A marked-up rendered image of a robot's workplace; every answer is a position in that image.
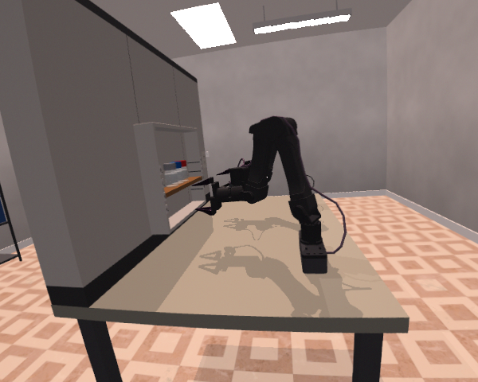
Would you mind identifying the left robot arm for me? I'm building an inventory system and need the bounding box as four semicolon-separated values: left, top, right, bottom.
229;116;327;259

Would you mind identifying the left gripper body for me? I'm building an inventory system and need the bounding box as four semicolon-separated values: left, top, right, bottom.
209;177;233;216

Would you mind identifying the clear plastic bottle with red cap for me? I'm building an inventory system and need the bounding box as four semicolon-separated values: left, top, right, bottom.
180;161;189;182

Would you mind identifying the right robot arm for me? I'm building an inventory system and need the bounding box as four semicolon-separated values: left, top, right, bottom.
229;143;277;187

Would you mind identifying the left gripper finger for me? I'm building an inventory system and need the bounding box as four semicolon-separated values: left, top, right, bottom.
192;177;210;186
195;207;212;216

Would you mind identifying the brown wooden shelf board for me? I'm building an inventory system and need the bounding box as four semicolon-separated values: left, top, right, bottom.
164;176;202;198

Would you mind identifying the clear glass bottle with blue cap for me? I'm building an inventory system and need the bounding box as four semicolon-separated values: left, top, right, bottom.
175;162;184;185

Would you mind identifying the beige wall rack frame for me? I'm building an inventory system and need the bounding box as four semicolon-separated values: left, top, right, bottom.
133;122;206;235

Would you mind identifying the white bottle with grey cap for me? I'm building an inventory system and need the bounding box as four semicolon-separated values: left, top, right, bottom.
163;163;178;188

